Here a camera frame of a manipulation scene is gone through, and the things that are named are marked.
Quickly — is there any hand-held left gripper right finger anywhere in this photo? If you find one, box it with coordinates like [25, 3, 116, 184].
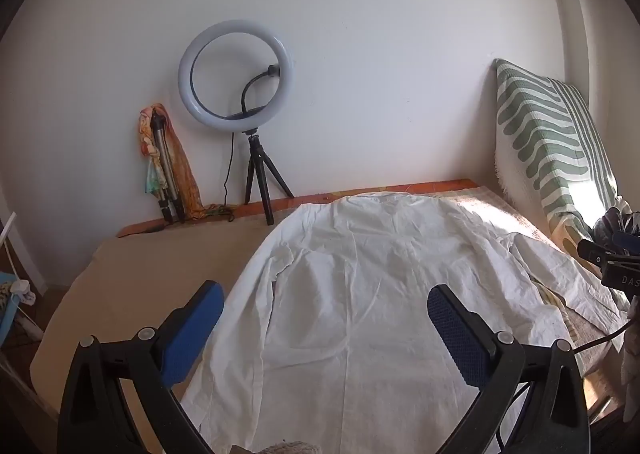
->
[426, 284, 593, 454]

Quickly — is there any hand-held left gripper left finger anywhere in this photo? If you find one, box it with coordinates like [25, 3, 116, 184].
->
[56, 280, 226, 454]

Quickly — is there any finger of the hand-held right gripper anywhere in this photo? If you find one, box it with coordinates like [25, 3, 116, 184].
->
[577, 230, 640, 267]

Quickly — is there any white shirt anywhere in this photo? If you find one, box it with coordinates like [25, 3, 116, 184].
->
[180, 192, 632, 454]

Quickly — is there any person's right hand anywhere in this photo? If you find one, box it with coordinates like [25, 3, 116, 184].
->
[592, 206, 640, 247]

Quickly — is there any beige blanket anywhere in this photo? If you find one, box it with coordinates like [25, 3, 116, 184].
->
[30, 218, 283, 454]

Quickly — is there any pinkish woven blanket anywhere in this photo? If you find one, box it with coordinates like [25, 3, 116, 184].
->
[440, 184, 558, 247]

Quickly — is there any orange mat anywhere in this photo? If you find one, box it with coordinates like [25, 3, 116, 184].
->
[117, 179, 482, 238]

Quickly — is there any green patterned pillow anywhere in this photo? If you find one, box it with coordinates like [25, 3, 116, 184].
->
[494, 59, 625, 266]

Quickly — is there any orange patterned scarf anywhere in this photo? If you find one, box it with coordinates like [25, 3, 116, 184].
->
[135, 103, 207, 221]

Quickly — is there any folded silver tripod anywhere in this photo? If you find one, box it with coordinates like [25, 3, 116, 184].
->
[150, 116, 186, 224]

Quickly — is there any small black tripod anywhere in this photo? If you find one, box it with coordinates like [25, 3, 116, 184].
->
[243, 129, 296, 226]

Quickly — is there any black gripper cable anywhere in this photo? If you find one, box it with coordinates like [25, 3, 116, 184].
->
[497, 314, 632, 452]

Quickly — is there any black ring light cable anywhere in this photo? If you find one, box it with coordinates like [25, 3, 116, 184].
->
[222, 131, 237, 209]

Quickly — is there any white ring light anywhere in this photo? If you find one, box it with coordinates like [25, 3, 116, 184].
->
[178, 20, 292, 127]

